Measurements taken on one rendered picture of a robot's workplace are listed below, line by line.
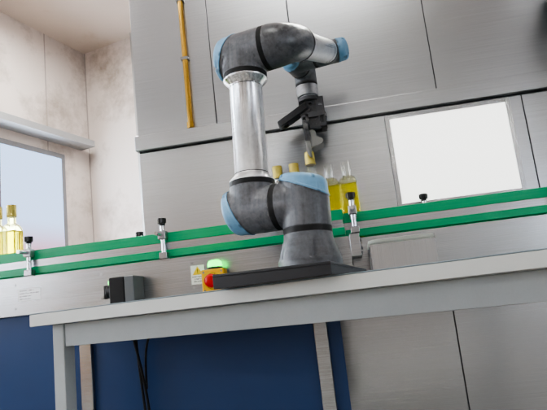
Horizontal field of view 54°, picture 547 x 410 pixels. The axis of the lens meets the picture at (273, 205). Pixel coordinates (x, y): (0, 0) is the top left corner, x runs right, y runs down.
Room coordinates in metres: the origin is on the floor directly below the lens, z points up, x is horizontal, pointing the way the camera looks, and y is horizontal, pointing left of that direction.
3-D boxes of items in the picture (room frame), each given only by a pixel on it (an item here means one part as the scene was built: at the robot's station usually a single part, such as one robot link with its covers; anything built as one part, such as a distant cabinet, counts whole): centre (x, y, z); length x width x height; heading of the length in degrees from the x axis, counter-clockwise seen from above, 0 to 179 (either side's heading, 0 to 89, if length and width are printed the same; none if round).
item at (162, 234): (1.68, 0.36, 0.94); 0.07 x 0.04 x 0.13; 172
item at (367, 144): (1.88, -0.41, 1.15); 0.90 x 0.03 x 0.34; 82
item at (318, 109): (1.78, -0.17, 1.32); 0.09 x 0.08 x 0.12; 83
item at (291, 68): (1.68, -0.14, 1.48); 0.11 x 0.11 x 0.08; 67
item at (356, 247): (1.66, -0.24, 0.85); 0.09 x 0.04 x 0.07; 172
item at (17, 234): (1.93, 0.95, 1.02); 0.06 x 0.06 x 0.28; 82
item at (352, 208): (1.64, -0.24, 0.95); 0.17 x 0.03 x 0.12; 172
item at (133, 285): (1.67, 0.48, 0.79); 0.08 x 0.08 x 0.08; 82
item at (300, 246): (1.28, -0.07, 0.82); 0.15 x 0.15 x 0.10
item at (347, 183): (1.77, -0.25, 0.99); 0.06 x 0.06 x 0.21; 83
